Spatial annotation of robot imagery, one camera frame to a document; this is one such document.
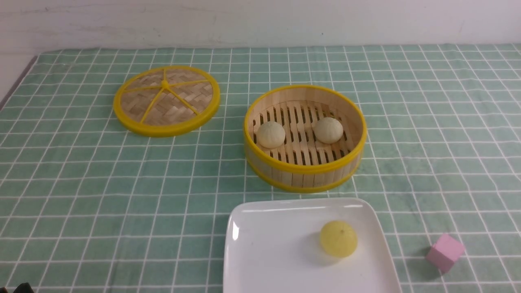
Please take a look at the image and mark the white steamed bun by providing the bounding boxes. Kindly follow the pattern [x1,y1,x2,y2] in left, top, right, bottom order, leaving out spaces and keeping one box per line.
[256,122,285,149]
[314,117,344,144]

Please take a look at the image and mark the white square plate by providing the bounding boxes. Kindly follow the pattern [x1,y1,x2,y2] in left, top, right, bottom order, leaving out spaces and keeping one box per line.
[223,198,401,293]

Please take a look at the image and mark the yellow steamed bun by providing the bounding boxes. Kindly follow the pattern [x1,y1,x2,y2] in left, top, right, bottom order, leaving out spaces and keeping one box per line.
[319,220,359,258]

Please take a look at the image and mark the yellow rimmed bamboo steamer basket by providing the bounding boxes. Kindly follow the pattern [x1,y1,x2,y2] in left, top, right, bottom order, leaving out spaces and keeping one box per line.
[243,85,367,193]

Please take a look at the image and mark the yellow rimmed bamboo steamer lid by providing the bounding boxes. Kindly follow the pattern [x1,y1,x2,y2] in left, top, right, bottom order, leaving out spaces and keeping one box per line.
[112,66,220,137]

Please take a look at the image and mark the green checkered tablecloth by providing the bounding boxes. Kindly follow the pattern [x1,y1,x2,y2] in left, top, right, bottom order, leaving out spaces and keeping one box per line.
[0,44,521,293]

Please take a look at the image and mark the pink cube block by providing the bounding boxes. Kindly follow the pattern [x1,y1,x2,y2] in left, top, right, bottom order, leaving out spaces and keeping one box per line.
[425,234,465,274]

